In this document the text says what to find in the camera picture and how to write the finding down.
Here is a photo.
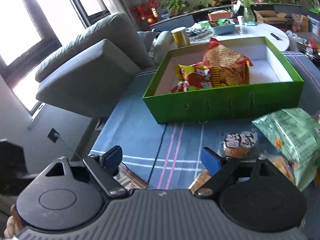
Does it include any brown white snack packet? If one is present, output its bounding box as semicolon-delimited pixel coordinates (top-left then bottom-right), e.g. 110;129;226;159
113;163;148;191

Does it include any yellow red snack bag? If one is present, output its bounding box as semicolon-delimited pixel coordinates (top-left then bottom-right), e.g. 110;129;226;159
171;64;221;93

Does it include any red rice cracker bag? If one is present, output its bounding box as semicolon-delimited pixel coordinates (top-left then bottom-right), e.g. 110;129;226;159
195;38;253;87

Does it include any person's hand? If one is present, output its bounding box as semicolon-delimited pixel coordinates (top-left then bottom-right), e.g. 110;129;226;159
4;205;23;238

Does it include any small pudding cup pack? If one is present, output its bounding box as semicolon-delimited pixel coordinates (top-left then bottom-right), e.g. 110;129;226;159
222;131;258;159

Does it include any blue striped tablecloth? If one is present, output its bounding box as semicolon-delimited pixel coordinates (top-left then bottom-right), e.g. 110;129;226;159
88;51;320;221

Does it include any clear yellow bread package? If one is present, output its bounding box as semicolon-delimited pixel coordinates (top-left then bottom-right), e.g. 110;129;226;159
190;154;298;196

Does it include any grey sofa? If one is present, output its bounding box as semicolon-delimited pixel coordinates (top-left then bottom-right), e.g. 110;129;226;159
35;12;173;118

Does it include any green snack bag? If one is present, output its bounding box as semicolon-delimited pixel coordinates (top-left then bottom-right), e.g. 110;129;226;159
252;108;319;191

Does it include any green cardboard box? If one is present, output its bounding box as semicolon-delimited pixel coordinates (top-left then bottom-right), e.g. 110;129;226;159
143;37;304;124

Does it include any yellow canister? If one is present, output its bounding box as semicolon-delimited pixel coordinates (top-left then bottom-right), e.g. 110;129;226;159
171;27;190;48

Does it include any blue tray with items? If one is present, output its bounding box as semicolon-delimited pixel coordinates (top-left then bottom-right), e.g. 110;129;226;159
209;18;235;35

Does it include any white round coffee table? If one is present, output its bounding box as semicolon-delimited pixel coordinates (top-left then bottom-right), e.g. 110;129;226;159
189;23;290;51

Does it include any orange box on table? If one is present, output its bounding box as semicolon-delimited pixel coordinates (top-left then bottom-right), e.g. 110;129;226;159
208;10;231;22

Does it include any open cardboard box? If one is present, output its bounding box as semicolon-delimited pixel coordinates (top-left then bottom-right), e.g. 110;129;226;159
253;10;287;24

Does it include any glass vase with plant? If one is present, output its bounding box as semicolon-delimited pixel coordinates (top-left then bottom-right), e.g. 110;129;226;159
239;0;257;23

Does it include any clear storage bin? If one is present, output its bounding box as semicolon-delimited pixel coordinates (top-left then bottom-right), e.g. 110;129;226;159
308;16;320;36

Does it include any wall power outlet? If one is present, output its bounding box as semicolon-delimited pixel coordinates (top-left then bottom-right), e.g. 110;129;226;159
47;128;60;143

